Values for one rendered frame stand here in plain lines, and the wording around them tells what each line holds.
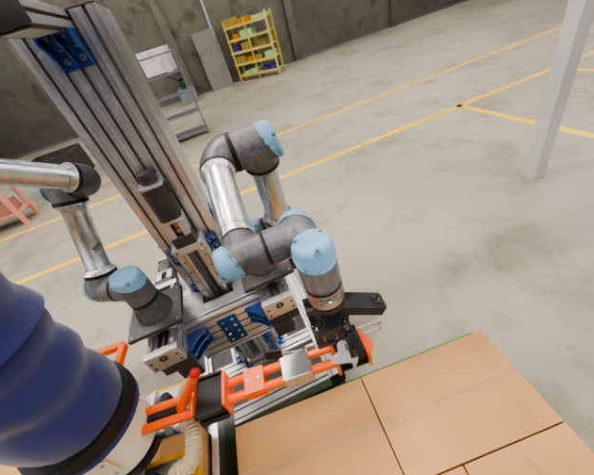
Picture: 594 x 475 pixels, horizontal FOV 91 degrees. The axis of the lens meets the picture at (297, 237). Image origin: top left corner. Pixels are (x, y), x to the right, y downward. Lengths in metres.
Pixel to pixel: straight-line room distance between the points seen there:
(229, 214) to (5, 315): 0.39
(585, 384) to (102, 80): 2.54
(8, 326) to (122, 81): 0.78
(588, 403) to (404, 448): 1.14
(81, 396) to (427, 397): 1.19
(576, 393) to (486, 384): 0.80
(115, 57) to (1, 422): 0.93
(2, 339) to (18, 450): 0.21
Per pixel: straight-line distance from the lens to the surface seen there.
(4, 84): 15.06
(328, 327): 0.64
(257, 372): 0.79
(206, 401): 0.81
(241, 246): 0.58
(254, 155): 0.86
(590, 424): 2.19
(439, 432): 1.41
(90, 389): 0.74
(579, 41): 3.33
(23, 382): 0.67
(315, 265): 0.49
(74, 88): 1.19
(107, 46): 1.17
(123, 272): 1.31
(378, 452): 1.39
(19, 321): 0.64
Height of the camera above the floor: 1.89
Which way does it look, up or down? 38 degrees down
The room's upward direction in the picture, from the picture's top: 18 degrees counter-clockwise
